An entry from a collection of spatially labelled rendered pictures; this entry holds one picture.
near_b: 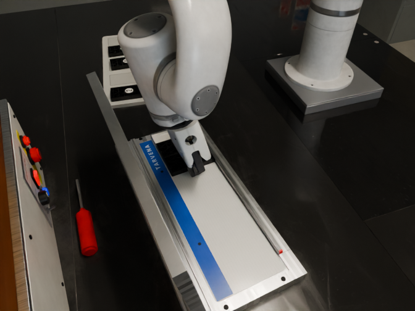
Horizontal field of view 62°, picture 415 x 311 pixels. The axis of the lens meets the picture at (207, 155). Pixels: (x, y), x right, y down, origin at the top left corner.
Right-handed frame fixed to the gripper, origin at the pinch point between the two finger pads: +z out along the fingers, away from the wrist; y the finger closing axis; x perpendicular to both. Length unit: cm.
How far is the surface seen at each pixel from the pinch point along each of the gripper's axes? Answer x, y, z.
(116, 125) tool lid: 9.8, -1.0, -18.9
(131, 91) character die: 3.8, 34.5, 1.8
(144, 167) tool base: 9.4, 6.4, 0.5
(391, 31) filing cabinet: -220, 142, 131
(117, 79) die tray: 5.7, 43.6, 2.6
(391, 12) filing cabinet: -222, 148, 117
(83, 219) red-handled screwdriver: 23.3, -1.9, -3.0
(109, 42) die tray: 2, 66, 3
